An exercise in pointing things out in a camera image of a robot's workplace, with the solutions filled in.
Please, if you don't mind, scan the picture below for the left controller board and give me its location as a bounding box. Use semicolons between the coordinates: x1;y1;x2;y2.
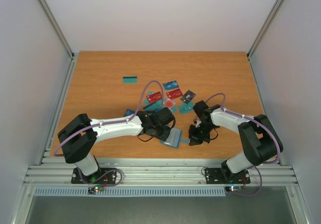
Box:
87;186;104;194

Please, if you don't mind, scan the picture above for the blue card top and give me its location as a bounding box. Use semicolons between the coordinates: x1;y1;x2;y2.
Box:
163;80;179;90

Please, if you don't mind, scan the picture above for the teal card right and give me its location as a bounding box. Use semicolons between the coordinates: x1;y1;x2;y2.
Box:
178;101;194;115

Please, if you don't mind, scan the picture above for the black VIP card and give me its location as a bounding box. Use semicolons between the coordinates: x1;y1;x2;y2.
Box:
180;90;196;104

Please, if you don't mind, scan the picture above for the teal card black stripe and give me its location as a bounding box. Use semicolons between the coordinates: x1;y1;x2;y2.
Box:
122;76;137;84

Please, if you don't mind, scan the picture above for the red card right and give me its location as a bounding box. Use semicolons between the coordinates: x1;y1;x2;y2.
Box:
166;88;183;99

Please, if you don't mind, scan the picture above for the right controller board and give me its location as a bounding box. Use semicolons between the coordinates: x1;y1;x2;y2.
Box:
225;185;244;192

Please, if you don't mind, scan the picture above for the controller board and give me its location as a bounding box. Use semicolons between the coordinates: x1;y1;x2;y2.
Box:
225;185;244;192
87;186;104;194

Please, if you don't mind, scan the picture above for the dark blue card left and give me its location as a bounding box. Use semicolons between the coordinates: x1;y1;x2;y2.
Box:
123;109;135;117

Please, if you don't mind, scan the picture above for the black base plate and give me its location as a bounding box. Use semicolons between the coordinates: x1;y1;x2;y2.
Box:
71;168;117;185
201;167;251;184

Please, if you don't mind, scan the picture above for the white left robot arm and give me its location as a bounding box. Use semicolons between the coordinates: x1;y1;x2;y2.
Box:
57;107;176;183

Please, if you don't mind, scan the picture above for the red card left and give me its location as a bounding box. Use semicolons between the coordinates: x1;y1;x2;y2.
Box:
146;91;163;103

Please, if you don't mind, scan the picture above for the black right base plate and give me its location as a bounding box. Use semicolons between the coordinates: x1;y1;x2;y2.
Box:
201;167;251;184

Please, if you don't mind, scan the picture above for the teal card with signature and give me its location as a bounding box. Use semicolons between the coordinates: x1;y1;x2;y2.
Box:
143;102;164;112

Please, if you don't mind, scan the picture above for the grey slotted cable duct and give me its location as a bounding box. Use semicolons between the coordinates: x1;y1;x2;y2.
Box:
34;186;226;197

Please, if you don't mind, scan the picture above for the white card red circle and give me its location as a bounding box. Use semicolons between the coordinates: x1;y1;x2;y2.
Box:
163;98;177;113

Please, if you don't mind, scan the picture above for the teal leather card holder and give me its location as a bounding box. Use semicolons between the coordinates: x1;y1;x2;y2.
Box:
160;128;190;149

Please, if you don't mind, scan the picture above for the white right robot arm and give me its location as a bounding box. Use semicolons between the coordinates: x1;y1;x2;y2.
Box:
189;101;283;182

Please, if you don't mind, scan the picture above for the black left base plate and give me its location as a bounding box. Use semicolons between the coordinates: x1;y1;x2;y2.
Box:
71;168;117;185

